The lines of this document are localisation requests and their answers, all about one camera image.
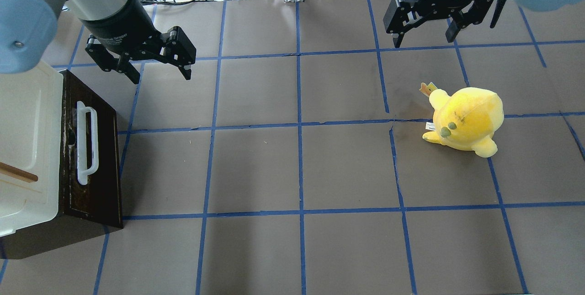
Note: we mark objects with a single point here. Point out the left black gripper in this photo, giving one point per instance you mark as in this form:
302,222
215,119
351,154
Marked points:
119,24

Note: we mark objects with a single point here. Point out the dark brown drawer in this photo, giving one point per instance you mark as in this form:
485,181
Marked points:
89,202

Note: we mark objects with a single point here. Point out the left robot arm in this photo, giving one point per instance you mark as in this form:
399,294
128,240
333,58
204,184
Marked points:
29,26

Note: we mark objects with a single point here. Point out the white drawer cabinet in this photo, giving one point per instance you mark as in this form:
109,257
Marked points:
30,126

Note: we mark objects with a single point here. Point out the yellow plush dinosaur toy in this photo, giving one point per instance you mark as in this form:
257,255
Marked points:
466,120

